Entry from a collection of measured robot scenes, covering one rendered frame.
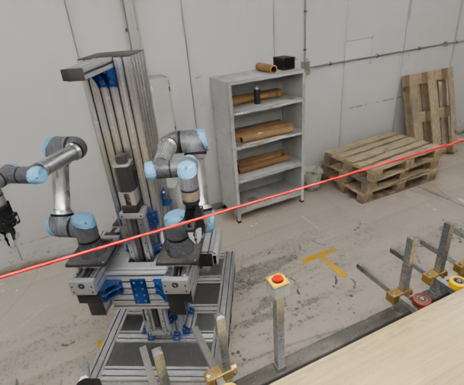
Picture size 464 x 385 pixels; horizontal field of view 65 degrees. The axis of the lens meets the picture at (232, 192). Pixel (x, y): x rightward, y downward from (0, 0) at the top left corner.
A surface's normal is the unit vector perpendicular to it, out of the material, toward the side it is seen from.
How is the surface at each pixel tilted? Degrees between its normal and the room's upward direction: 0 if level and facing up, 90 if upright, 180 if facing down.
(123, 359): 0
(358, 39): 90
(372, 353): 0
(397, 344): 0
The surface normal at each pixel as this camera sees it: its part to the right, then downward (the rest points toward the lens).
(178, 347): -0.07, -0.88
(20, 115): 0.44, 0.38
